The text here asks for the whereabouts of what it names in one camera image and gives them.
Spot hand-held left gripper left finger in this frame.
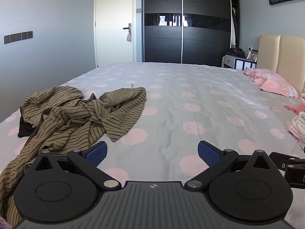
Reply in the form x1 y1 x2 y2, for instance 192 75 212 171
31 141 120 189

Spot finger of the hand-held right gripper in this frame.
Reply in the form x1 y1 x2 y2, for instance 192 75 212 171
269 151 301 170

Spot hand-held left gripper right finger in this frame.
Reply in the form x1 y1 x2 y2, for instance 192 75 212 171
185 140 274 189

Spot brown striped shirt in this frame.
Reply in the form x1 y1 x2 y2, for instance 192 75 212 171
0 87 147 227

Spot stack of folded clothes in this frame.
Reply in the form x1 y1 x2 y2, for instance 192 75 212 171
288 111 305 149

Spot hanging clothes in closet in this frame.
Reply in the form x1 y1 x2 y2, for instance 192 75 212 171
229 0 240 48

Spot dark pink pillow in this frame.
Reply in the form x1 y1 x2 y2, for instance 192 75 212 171
283 104 305 115

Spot crumpled brown striped garment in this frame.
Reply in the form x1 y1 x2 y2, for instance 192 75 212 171
20 85 85 128

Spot black cloth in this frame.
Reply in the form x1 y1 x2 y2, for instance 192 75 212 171
18 116 37 138

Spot light pink printed pillow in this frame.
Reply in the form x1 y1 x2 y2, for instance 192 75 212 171
243 68 301 99

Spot white nightstand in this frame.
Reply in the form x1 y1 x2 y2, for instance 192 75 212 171
222 54 257 70

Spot cream padded headboard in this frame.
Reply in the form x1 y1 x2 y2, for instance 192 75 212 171
257 35 305 95

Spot black bag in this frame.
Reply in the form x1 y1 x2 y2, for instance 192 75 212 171
225 48 246 58

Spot purple fuzzy robe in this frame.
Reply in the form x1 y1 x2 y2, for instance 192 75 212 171
0 216 13 229

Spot black sliding wardrobe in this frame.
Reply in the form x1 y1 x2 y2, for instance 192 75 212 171
142 0 233 65

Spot white door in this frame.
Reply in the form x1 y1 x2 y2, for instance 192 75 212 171
95 0 137 68

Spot photo frame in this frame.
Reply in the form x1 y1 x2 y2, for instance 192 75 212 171
246 50 259 62

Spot dark wall switch panel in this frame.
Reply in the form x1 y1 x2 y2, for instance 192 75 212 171
4 31 33 45

